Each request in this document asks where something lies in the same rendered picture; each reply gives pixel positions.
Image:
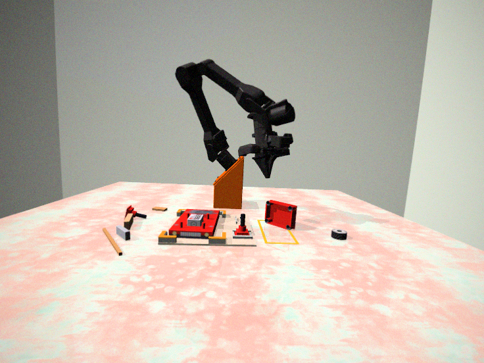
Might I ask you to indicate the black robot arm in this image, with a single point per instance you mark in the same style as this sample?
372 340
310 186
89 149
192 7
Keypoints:
249 97

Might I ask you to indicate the black toy tyre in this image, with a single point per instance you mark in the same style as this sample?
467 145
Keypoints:
338 234

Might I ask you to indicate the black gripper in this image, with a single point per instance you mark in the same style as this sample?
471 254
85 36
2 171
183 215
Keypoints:
264 157

